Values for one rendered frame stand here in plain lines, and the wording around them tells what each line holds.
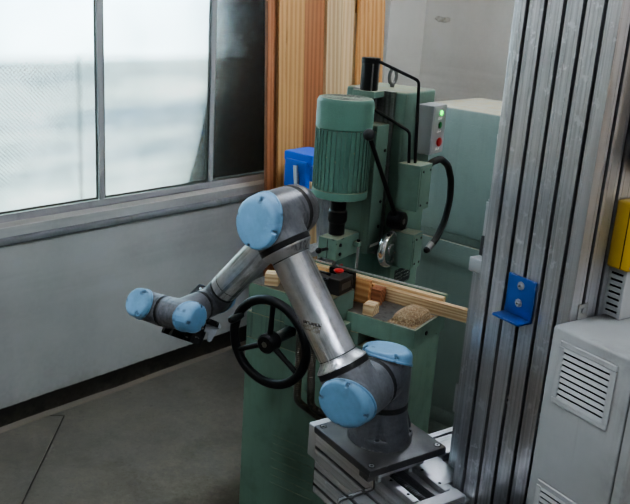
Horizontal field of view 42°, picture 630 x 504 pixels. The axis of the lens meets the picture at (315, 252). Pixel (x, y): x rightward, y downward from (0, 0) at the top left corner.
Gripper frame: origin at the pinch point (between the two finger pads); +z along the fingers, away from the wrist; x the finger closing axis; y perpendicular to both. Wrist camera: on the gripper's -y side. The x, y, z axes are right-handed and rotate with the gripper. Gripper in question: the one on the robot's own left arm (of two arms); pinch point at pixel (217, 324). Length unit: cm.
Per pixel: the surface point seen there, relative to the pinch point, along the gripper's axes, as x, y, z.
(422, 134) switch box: 20, -81, 42
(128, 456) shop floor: -75, 58, 78
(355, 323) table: 25.5, -14.1, 30.6
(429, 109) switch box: 22, -88, 38
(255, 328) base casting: -11.4, -3.7, 36.6
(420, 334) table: 45, -17, 33
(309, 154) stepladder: -49, -81, 89
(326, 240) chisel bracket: 6.3, -36.6, 30.9
